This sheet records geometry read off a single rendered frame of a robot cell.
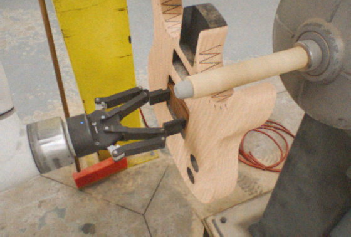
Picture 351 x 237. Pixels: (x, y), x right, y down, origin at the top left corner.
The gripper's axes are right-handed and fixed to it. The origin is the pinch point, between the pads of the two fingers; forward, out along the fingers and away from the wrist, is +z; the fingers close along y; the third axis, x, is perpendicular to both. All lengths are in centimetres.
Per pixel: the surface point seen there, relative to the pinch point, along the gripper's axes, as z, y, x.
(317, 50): 15.9, 10.5, 19.9
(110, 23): 3, -70, -32
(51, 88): -33, -140, -136
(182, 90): -4.8, 10.1, 18.6
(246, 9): 178, -194, -144
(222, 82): 0.8, 10.7, 18.7
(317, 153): 33.9, 13.8, -16.3
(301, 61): 13.5, 10.8, 18.6
